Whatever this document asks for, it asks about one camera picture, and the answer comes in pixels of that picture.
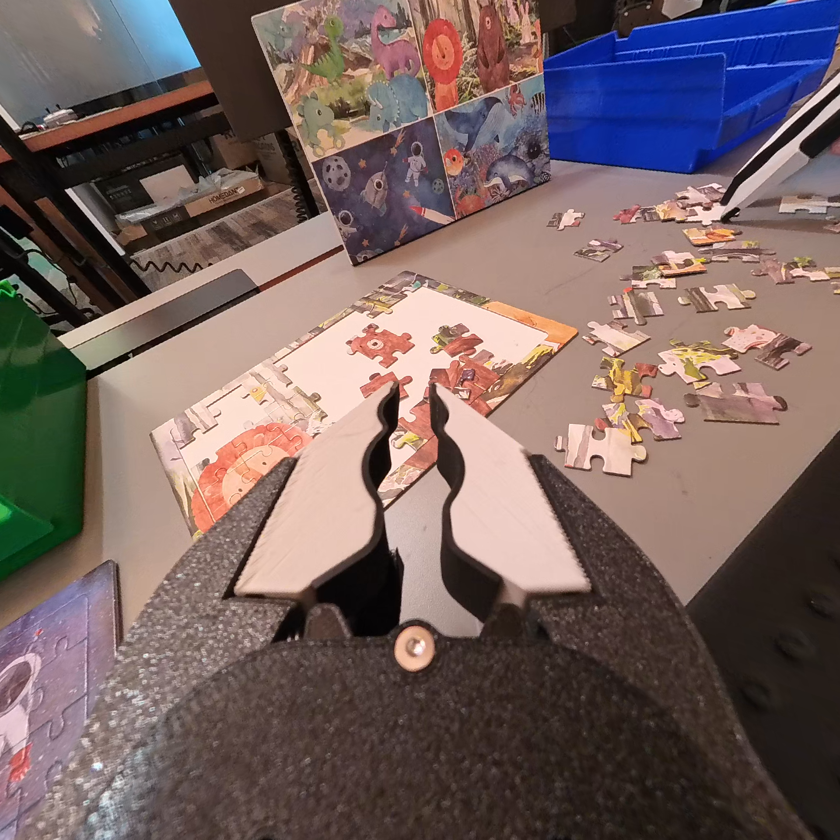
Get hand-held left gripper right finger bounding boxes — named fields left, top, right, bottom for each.
left=430, top=382, right=592, bottom=634

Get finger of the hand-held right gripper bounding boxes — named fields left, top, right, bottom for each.
left=720, top=84, right=840, bottom=210
left=725, top=108, right=840, bottom=222

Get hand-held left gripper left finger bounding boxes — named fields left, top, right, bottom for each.
left=233, top=382, right=403, bottom=608

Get assembled orange lion pieces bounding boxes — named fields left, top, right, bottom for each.
left=190, top=423, right=315, bottom=534

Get jigsaw pieces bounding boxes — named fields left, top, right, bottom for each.
left=546, top=182, right=840, bottom=476

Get joined brown bear face pieces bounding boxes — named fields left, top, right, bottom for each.
left=346, top=323, right=416, bottom=368

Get jigsaw puzzle frame board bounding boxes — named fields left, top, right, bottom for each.
left=150, top=270, right=578, bottom=538

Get plain brown puzzle piece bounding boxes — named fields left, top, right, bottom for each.
left=360, top=372, right=414, bottom=403

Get blue plastic bin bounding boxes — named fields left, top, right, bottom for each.
left=543, top=0, right=840, bottom=175

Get brown green puzzle piece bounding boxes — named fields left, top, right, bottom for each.
left=430, top=323, right=485, bottom=358

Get black flat panel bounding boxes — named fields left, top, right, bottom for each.
left=62, top=269, right=258, bottom=371

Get green plastic bin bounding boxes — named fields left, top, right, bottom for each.
left=0, top=279, right=88, bottom=581

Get space themed puzzle board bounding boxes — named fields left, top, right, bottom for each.
left=0, top=561, right=122, bottom=840

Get flat cardboard box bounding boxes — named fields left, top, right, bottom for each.
left=184, top=177, right=266, bottom=217

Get illustrated puzzle box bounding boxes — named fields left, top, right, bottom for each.
left=251, top=0, right=552, bottom=266

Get black coiled cable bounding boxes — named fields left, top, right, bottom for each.
left=289, top=128, right=317, bottom=217
left=131, top=258, right=214, bottom=278

